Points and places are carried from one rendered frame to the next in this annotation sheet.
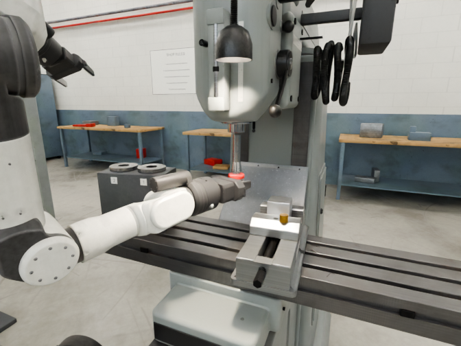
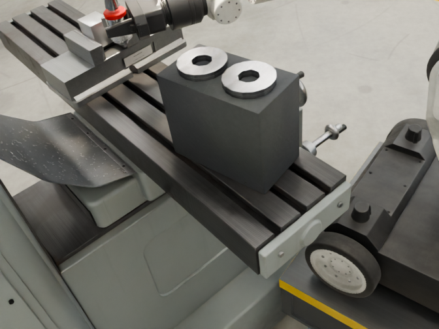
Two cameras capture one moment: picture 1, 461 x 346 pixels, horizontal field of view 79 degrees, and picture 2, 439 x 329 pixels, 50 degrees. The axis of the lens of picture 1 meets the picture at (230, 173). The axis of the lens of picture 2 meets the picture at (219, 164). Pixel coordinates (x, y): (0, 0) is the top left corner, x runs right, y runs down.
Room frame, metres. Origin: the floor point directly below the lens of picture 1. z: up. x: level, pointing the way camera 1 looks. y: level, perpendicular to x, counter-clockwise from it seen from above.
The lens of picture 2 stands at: (1.47, 0.65, 1.59)
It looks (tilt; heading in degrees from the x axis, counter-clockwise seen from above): 44 degrees down; 214
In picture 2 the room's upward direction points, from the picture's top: 9 degrees counter-clockwise
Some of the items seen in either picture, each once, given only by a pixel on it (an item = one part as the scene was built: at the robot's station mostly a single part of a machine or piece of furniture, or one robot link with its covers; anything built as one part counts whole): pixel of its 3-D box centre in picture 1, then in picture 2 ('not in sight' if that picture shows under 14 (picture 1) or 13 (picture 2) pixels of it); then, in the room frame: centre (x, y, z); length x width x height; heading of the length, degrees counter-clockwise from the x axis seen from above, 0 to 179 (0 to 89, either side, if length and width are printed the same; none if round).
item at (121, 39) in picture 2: not in sight; (118, 26); (0.77, -0.02, 1.12); 0.05 x 0.05 x 0.06
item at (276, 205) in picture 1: (279, 209); (97, 30); (0.72, -0.14, 1.07); 0.06 x 0.05 x 0.06; 70
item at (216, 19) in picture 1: (219, 62); not in sight; (0.67, 0.03, 1.44); 0.04 x 0.04 x 0.21; 68
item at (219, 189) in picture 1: (213, 191); (159, 13); (0.70, 0.05, 1.13); 0.13 x 0.12 x 0.10; 47
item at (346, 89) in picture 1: (324, 73); not in sight; (0.94, -0.30, 1.45); 0.18 x 0.16 x 0.21; 158
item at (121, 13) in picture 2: (236, 175); (114, 12); (0.77, -0.02, 1.16); 0.05 x 0.05 x 0.01
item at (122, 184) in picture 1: (140, 195); (230, 114); (0.89, 0.30, 1.06); 0.22 x 0.12 x 0.20; 79
